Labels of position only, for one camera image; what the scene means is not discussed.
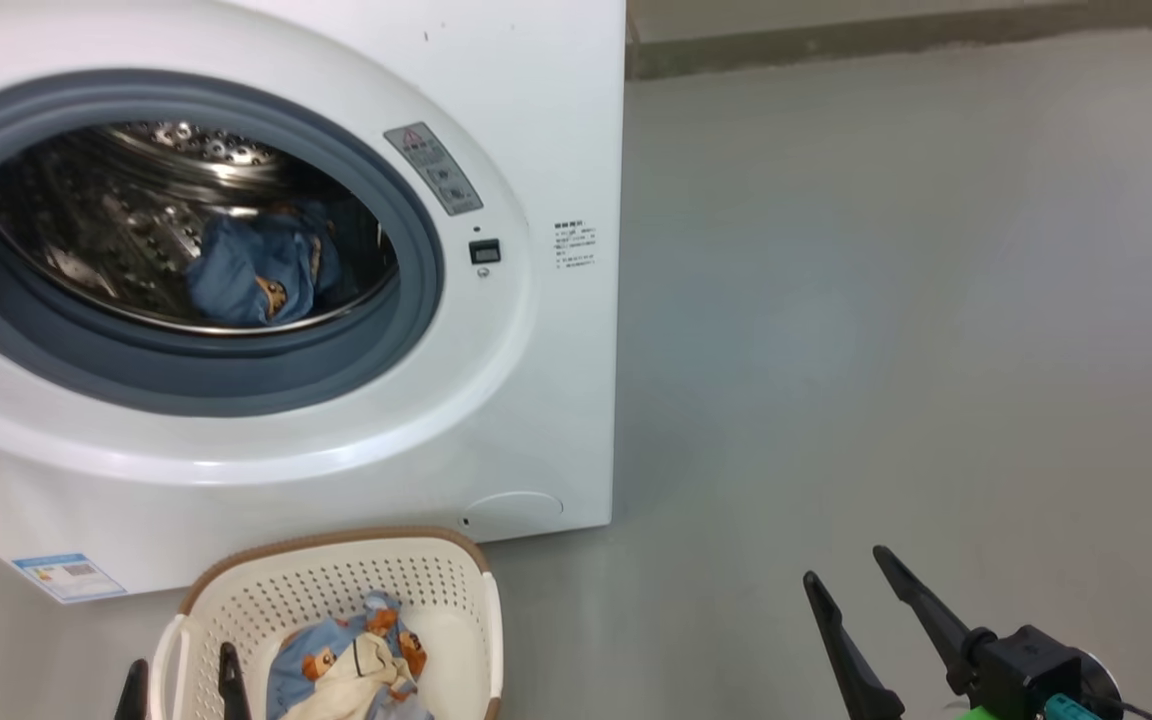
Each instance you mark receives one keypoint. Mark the round white filter cover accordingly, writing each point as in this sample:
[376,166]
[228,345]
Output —
[513,512]

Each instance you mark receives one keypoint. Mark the black door latch socket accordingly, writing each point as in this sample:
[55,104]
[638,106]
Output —
[485,251]

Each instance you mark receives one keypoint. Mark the perforated steel washer drum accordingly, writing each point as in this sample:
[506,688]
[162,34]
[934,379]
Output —
[86,220]

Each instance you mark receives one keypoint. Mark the white front-load washing machine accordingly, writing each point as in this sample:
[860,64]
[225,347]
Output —
[536,400]

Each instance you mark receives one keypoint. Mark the blue energy label sticker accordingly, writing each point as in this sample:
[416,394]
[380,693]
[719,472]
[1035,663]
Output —
[68,577]

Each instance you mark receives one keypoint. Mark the blue and cream bear garment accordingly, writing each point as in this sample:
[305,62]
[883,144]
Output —
[356,680]

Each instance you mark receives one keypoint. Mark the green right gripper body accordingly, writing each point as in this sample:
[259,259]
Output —
[978,714]

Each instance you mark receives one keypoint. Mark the blue bear print garment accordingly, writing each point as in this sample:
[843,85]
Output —
[246,270]

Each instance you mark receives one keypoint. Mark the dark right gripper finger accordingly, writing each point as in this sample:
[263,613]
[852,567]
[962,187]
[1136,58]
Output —
[936,620]
[861,670]

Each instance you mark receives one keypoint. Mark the grey warning sticker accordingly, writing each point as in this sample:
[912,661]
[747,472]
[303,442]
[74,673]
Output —
[433,168]

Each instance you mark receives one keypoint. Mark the white basket with brown rim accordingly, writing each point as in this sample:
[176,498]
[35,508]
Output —
[336,580]

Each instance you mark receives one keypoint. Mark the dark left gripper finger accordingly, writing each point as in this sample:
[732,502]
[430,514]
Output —
[134,700]
[233,695]

